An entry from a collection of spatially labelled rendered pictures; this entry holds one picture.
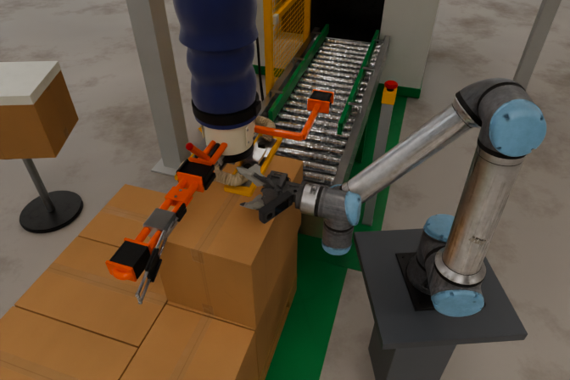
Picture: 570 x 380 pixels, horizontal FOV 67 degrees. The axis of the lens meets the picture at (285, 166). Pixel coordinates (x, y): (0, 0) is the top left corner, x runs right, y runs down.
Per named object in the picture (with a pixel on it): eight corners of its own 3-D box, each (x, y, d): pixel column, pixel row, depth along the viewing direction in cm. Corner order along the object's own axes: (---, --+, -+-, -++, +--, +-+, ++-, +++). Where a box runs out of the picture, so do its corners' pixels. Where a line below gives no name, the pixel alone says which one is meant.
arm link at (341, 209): (355, 234, 121) (359, 209, 115) (312, 225, 124) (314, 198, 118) (360, 213, 128) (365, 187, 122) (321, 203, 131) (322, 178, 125)
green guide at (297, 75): (317, 31, 402) (318, 22, 397) (328, 32, 400) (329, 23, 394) (257, 120, 284) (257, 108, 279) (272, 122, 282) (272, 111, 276)
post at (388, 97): (363, 217, 292) (384, 86, 229) (372, 219, 290) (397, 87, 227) (361, 224, 287) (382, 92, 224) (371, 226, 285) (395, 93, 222)
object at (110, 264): (129, 249, 114) (125, 237, 110) (153, 256, 112) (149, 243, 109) (109, 275, 107) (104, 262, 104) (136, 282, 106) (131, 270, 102)
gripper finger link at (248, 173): (242, 158, 128) (266, 176, 130) (234, 170, 124) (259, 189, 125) (247, 153, 126) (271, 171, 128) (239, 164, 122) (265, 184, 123)
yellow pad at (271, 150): (259, 136, 172) (258, 126, 169) (282, 141, 169) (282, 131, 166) (223, 191, 147) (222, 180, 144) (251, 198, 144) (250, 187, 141)
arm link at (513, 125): (466, 280, 148) (541, 81, 103) (478, 325, 134) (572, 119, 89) (421, 276, 150) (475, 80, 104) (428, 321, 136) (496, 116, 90)
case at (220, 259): (227, 205, 223) (220, 142, 198) (301, 223, 213) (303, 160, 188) (167, 300, 179) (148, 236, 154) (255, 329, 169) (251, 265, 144)
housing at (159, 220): (158, 218, 123) (154, 206, 120) (179, 223, 121) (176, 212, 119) (144, 235, 118) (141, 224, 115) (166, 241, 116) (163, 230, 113)
